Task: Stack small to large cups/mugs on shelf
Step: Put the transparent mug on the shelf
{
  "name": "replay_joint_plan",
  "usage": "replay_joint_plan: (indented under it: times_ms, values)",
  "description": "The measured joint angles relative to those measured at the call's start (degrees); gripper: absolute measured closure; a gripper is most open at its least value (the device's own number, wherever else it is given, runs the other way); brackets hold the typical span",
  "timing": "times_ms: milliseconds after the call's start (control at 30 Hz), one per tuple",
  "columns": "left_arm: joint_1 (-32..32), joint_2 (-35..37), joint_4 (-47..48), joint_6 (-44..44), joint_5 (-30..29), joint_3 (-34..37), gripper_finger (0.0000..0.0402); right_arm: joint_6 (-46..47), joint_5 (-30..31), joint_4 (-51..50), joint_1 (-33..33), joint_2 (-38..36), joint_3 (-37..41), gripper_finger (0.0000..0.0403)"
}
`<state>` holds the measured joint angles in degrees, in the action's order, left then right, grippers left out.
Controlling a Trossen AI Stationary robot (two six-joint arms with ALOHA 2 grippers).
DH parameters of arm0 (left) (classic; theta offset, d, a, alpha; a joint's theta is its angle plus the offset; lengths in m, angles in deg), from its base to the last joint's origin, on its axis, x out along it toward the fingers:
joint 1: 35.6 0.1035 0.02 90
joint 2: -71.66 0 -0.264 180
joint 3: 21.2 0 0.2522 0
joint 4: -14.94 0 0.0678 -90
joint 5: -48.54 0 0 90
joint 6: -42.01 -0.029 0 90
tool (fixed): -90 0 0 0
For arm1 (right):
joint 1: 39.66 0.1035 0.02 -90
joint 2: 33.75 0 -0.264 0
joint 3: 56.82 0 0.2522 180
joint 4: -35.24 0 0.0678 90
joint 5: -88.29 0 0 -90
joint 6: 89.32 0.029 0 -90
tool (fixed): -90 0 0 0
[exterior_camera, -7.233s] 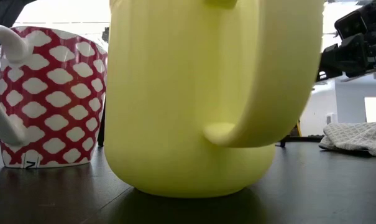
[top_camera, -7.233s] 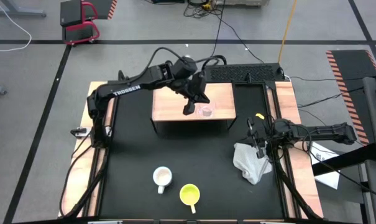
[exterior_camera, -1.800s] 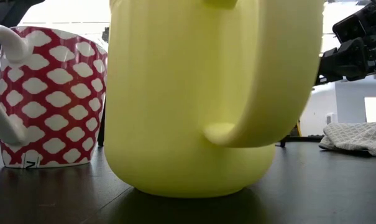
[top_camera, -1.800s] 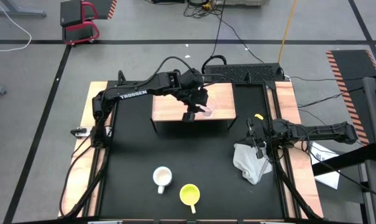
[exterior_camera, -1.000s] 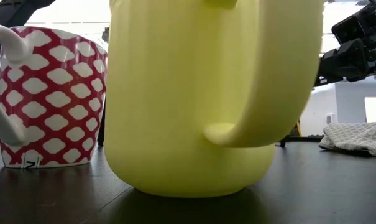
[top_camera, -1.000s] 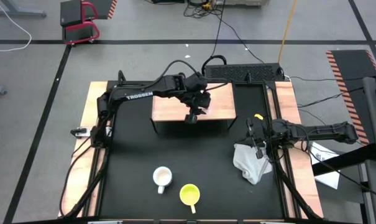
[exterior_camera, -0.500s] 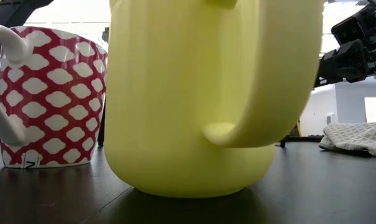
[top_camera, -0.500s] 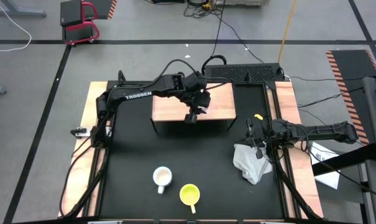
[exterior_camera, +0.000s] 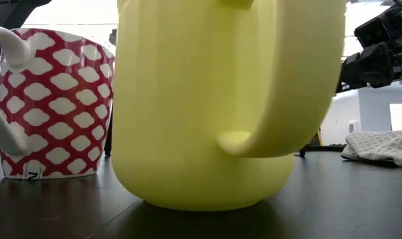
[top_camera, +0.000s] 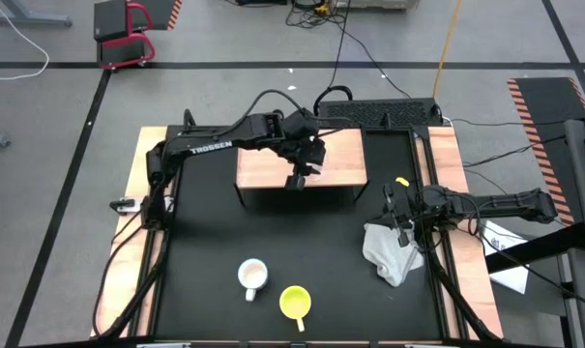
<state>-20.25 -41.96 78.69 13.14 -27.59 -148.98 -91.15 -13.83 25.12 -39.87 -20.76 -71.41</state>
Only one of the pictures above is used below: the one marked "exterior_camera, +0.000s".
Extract large yellow mug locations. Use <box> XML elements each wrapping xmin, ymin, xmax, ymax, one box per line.
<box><xmin>111</xmin><ymin>0</ymin><xmax>348</xmax><ymax>212</ymax></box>

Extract red white patterned mug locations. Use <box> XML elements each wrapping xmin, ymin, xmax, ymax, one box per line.
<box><xmin>0</xmin><ymin>26</ymin><xmax>116</xmax><ymax>181</ymax></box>

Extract white waffle cloth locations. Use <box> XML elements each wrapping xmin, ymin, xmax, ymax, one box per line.
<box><xmin>340</xmin><ymin>129</ymin><xmax>402</xmax><ymax>169</ymax></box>

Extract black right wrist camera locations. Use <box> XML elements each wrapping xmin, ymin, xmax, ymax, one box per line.
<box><xmin>354</xmin><ymin>18</ymin><xmax>393</xmax><ymax>49</ymax></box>

